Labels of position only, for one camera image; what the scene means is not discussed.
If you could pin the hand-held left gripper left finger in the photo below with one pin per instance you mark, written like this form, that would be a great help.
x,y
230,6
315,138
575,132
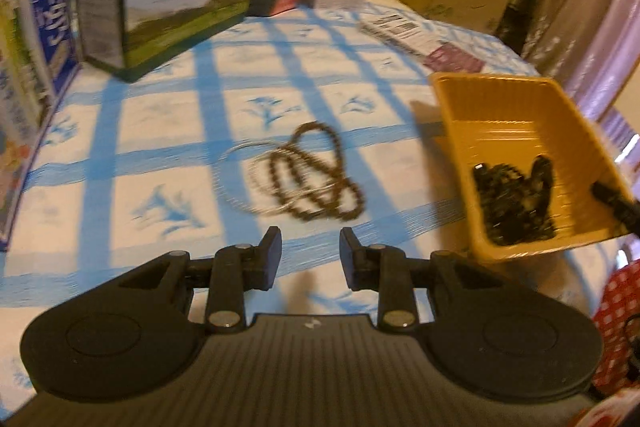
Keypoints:
x,y
270,254

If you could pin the white striped flat packet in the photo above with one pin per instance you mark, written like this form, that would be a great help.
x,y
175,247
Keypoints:
x,y
397,29

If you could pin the maroon flat packet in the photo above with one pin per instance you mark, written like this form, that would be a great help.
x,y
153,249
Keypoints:
x,y
455,57

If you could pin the blue white checkered tablecloth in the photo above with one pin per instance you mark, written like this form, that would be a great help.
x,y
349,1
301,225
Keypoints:
x,y
175,147

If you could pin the blue cartoon milk carton box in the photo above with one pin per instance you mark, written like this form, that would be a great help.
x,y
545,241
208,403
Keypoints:
x,y
30,57

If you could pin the red polka dot cloth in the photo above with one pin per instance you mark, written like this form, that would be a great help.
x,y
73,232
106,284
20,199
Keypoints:
x,y
617,322

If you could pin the gold plastic tray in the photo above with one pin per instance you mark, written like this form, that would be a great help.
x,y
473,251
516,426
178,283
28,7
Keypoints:
x,y
505,132

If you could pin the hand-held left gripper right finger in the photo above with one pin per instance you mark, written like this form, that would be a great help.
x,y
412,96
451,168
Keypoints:
x,y
349,257

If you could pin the beige patterned curtain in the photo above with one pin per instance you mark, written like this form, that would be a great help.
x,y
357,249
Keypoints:
x,y
585,7

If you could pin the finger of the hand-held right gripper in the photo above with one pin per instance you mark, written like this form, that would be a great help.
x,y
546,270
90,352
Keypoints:
x,y
617,203

